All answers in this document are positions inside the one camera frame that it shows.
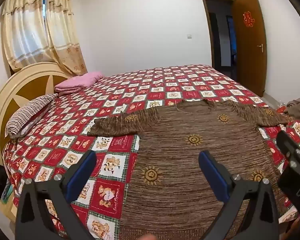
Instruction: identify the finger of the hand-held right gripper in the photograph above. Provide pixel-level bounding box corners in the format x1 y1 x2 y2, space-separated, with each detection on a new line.
276 130 300 171

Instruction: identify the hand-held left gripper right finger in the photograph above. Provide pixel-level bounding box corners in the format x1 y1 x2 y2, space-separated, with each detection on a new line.
198 151 280 240

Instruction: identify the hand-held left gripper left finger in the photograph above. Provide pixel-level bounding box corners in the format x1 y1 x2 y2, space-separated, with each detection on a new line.
15 151 98 240

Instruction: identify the brown knitted sun-pattern sweater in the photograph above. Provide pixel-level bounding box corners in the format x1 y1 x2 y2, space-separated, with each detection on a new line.
87 99 289 240

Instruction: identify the brown cloth heap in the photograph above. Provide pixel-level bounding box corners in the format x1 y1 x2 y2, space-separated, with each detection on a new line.
286 99 300 117

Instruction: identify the teal book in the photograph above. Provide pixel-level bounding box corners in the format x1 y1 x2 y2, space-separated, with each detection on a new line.
1 185 13 202

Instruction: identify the striped pillow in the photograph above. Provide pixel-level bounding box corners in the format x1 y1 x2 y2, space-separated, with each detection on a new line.
5 93 59 139

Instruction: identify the pink folded blanket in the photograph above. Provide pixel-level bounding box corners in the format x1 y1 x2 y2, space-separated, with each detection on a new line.
54 71 104 97

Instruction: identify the brown wooden door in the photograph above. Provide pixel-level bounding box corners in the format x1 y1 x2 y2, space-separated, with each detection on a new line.
231 0 268 97

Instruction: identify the cream and brown round headboard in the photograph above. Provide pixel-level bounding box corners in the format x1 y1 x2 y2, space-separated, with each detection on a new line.
0 62 73 223

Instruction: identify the red checkered bear-print bedspread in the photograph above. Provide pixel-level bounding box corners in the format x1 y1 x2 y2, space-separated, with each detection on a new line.
1 64 300 240

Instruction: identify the beige patterned curtain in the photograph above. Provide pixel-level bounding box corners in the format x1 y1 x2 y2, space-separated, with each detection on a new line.
0 0 48 72
44 0 88 77

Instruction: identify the red paper door decoration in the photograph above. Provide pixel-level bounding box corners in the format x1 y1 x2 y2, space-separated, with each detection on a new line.
242 11 256 27

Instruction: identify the brown wooden door frame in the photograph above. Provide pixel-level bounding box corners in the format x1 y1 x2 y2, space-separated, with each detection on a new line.
200 0 237 73

